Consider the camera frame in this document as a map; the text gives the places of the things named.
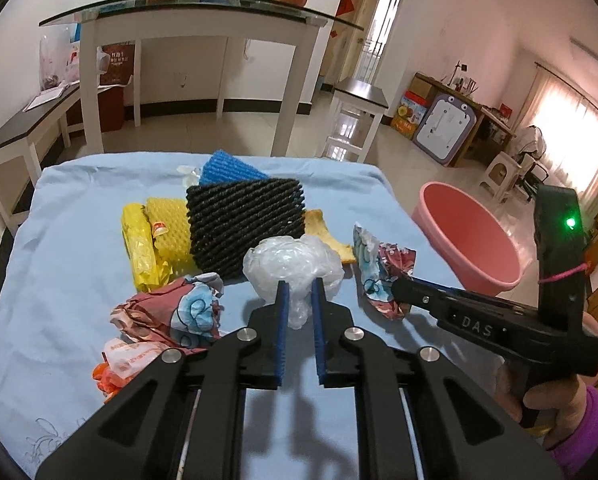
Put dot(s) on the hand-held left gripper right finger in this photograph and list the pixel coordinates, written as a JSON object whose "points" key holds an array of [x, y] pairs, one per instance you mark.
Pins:
{"points": [[320, 335]]}

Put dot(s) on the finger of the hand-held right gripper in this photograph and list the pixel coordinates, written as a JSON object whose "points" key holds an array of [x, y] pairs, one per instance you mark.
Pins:
{"points": [[416, 299], [439, 285]]}

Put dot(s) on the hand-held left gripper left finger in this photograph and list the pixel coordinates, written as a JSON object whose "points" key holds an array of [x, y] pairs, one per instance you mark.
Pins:
{"points": [[281, 332]]}

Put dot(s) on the floral paper wrapper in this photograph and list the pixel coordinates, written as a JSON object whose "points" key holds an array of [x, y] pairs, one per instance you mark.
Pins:
{"points": [[179, 305], [374, 270]]}

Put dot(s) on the pink plastic basin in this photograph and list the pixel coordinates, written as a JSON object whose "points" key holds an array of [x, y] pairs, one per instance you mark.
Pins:
{"points": [[459, 230]]}

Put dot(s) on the person's right forearm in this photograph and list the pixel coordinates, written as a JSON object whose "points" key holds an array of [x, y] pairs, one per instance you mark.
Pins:
{"points": [[594, 435]]}

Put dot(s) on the person's right hand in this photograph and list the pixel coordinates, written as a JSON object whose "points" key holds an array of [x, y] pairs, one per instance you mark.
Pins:
{"points": [[554, 402]]}

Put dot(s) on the yellow fruit peel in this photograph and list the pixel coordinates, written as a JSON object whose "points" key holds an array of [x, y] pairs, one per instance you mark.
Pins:
{"points": [[324, 235]]}

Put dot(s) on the black foam net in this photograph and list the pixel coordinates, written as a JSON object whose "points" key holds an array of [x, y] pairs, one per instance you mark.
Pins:
{"points": [[244, 225]]}

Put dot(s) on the white plastic stool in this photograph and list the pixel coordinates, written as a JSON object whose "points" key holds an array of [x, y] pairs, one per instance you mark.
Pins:
{"points": [[499, 172]]}

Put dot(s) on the yellow foam net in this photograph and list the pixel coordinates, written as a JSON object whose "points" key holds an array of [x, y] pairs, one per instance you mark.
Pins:
{"points": [[171, 232]]}

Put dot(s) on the white orange snack wrapper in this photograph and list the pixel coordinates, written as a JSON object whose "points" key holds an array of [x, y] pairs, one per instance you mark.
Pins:
{"points": [[129, 360]]}

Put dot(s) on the purple children's drawing board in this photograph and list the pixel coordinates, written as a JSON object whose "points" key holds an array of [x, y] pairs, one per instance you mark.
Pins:
{"points": [[446, 130]]}

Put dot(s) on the yellow plastic bag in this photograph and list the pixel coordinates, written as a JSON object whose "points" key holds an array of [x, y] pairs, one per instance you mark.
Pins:
{"points": [[139, 250]]}

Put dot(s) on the chair with clothes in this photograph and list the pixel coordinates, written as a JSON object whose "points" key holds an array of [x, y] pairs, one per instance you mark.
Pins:
{"points": [[531, 147]]}

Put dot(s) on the wooden desk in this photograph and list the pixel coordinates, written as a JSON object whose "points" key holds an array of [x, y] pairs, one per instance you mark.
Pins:
{"points": [[494, 125]]}

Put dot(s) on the colourful fruit carton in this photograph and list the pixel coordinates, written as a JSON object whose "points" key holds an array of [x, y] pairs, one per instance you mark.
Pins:
{"points": [[409, 115]]}

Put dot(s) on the blue foam net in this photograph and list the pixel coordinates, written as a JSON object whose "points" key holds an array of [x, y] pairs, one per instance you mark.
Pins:
{"points": [[229, 167]]}

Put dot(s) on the orange plastic scrap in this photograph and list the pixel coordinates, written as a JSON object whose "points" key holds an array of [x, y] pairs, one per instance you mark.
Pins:
{"points": [[106, 382]]}

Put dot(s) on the clear crinkled plastic wrap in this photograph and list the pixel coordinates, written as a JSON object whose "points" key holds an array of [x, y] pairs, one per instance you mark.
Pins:
{"points": [[189, 174]]}

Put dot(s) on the light window curtain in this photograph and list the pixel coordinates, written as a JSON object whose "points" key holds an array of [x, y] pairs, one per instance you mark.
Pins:
{"points": [[564, 125]]}

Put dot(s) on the black-top white stool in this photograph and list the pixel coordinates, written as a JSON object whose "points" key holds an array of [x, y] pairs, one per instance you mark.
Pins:
{"points": [[361, 92]]}

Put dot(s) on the light blue cloth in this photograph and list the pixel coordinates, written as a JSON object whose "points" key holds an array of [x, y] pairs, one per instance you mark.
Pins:
{"points": [[69, 260]]}

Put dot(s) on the white air conditioner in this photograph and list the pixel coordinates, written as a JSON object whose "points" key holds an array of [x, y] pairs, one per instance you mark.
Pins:
{"points": [[589, 57]]}

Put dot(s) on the dark red bin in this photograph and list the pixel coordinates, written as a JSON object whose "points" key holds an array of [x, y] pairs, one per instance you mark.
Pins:
{"points": [[114, 100]]}

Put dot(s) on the red door decoration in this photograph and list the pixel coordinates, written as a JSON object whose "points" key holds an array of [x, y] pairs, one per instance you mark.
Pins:
{"points": [[346, 4]]}

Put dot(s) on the white glass-top table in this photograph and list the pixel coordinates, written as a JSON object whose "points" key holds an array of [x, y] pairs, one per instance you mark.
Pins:
{"points": [[204, 25]]}

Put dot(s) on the white plastic bag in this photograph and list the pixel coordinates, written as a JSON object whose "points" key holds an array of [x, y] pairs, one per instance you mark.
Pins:
{"points": [[103, 62]]}

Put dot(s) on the black-top white bench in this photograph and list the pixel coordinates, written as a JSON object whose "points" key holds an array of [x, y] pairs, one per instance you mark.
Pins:
{"points": [[24, 125]]}

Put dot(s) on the white paper sheet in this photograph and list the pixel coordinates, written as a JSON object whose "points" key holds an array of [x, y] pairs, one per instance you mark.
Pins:
{"points": [[44, 100]]}

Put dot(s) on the clear plastic bag with items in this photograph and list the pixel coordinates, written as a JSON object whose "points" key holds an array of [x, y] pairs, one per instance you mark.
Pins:
{"points": [[59, 60]]}

